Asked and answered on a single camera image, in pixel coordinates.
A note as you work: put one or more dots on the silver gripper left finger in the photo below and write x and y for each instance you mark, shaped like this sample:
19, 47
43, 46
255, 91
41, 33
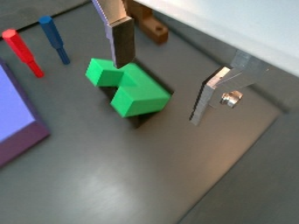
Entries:
119, 29

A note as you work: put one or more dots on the blue peg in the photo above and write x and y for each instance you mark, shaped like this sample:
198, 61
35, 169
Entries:
53, 37

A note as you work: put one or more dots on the purple board with cross slot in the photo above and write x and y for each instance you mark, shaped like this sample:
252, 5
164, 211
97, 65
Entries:
21, 127

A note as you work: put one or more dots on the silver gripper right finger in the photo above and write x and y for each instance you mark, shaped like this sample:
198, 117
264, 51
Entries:
219, 90

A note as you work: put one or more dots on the red peg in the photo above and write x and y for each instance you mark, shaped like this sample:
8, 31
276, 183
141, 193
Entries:
21, 51

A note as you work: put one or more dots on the brown cross-shaped block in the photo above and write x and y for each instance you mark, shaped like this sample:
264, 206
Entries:
149, 25

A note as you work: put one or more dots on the green U-shaped block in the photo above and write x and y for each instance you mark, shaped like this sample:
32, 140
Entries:
101, 73

